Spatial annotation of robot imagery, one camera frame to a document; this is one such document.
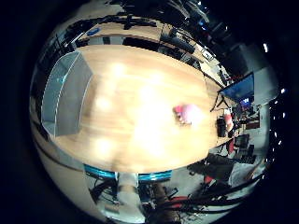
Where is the purple plush toy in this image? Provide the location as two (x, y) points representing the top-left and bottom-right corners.
(172, 103), (204, 127)

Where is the small black box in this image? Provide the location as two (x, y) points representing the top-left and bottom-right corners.
(216, 115), (227, 138)

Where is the wooden side desk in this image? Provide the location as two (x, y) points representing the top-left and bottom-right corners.
(78, 21), (225, 87)

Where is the monitor with blue screen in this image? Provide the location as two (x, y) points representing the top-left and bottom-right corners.
(218, 73), (256, 102)

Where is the blue tape roll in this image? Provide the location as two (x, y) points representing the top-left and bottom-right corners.
(86, 27), (102, 36)

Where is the black cable bundle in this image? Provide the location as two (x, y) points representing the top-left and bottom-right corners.
(162, 174), (265, 216)

